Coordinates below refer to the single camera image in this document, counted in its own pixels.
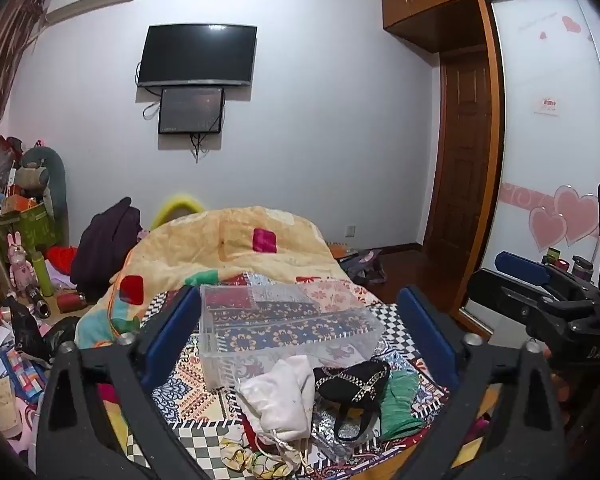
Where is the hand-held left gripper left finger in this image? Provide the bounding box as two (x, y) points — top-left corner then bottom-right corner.
(30, 286), (202, 480)

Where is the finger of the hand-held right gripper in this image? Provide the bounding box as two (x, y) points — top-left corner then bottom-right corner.
(495, 251), (600, 303)
(466, 268), (600, 356)

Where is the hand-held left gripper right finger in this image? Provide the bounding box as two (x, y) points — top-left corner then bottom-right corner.
(397, 285), (567, 480)

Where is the green knitted cloth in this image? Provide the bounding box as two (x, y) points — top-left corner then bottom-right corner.
(378, 369), (427, 441)

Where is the black chain strap bag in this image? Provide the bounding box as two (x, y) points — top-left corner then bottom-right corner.
(312, 357), (392, 444)

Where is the clear plastic storage box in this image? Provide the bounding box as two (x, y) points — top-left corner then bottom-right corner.
(198, 280), (387, 391)

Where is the white cloth drawstring bag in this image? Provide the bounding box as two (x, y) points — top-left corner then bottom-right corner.
(236, 355), (316, 461)

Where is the dark jar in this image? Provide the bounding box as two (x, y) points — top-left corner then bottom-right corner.
(572, 255), (594, 282)

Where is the patterned bed sheet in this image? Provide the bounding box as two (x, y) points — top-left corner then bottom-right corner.
(97, 270), (481, 480)

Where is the grey bag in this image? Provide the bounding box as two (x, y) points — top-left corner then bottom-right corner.
(337, 248), (387, 287)

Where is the yellow patchwork quilt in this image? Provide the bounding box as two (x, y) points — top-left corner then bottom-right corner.
(75, 205), (381, 350)

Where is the white sliding wardrobe door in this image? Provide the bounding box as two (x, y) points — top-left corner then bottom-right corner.
(481, 0), (600, 333)

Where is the red tin can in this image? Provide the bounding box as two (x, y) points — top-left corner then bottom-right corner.
(56, 291), (89, 312)

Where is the dark purple jacket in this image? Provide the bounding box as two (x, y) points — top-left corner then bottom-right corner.
(70, 197), (147, 297)

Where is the brown wooden door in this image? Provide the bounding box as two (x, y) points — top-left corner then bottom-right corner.
(421, 51), (502, 283)

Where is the red cloth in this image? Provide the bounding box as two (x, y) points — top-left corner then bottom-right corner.
(46, 246), (79, 277)

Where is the black flashlight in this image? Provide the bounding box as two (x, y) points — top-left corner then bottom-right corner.
(27, 285), (52, 319)

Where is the green bottle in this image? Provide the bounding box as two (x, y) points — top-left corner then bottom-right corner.
(34, 255), (56, 297)

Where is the black plastic bag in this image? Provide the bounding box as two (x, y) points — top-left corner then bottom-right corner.
(1, 297), (82, 363)

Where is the silver foil bag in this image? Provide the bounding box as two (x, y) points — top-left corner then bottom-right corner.
(309, 407), (382, 462)

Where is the floral patterned scarf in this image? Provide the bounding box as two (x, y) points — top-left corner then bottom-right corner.
(219, 435), (306, 480)

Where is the pink bunny plush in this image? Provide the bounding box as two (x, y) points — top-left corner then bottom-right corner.
(7, 231), (36, 287)

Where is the pile of papers and packets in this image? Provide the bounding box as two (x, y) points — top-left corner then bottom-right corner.
(0, 302), (52, 443)

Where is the green cardboard box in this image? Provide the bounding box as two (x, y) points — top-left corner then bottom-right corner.
(0, 201), (59, 262)

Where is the grey green plush toy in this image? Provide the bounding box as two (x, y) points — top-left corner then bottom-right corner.
(14, 146), (69, 222)

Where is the wooden overhead cabinet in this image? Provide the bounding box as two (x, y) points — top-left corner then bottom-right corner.
(380, 0), (577, 54)

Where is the brown striped curtain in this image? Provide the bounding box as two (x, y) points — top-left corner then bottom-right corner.
(0, 0), (52, 166)

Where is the yellow ring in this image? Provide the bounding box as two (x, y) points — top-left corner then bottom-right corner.
(150, 193), (207, 232)

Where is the small black wall monitor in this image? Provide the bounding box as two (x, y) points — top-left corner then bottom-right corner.
(158, 86), (226, 136)

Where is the black wall television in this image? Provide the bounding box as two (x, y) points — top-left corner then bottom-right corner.
(136, 24), (258, 88)

